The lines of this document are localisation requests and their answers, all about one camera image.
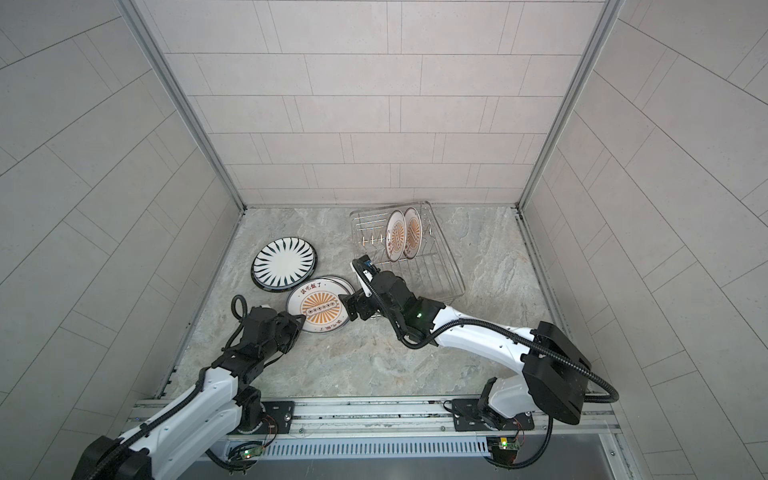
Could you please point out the aluminium corner post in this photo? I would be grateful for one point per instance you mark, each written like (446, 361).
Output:
(150, 48)
(605, 22)

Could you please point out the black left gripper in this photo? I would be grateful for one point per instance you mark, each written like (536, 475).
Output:
(293, 324)

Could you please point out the green circuit board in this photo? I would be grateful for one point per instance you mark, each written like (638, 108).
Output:
(503, 450)
(246, 453)

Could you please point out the white plate orange sunburst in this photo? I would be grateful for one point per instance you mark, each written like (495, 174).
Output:
(395, 239)

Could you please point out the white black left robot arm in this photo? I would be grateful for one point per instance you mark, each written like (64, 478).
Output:
(221, 401)

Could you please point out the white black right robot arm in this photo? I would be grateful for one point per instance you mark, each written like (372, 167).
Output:
(547, 365)

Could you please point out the large orange sunburst plate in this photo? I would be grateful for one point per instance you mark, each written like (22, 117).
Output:
(323, 310)

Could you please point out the right green circuit board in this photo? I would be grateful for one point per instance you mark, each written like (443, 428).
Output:
(503, 450)

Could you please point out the aluminium corner post right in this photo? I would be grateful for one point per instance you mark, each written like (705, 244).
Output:
(605, 22)

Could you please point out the metal wire dish rack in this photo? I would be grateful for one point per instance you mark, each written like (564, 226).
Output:
(431, 272)

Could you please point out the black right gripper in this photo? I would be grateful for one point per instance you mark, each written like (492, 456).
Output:
(361, 301)

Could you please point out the left green circuit board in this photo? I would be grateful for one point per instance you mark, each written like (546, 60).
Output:
(246, 453)

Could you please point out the white blue leaf plate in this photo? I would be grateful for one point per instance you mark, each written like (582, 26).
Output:
(283, 264)

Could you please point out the large red characters plate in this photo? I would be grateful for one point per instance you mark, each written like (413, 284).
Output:
(338, 285)

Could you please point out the white slotted vent strip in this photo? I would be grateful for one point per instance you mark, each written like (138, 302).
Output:
(376, 448)

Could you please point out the aluminium corner post left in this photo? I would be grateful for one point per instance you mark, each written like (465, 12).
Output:
(150, 48)

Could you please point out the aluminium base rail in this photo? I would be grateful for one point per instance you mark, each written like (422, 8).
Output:
(409, 416)

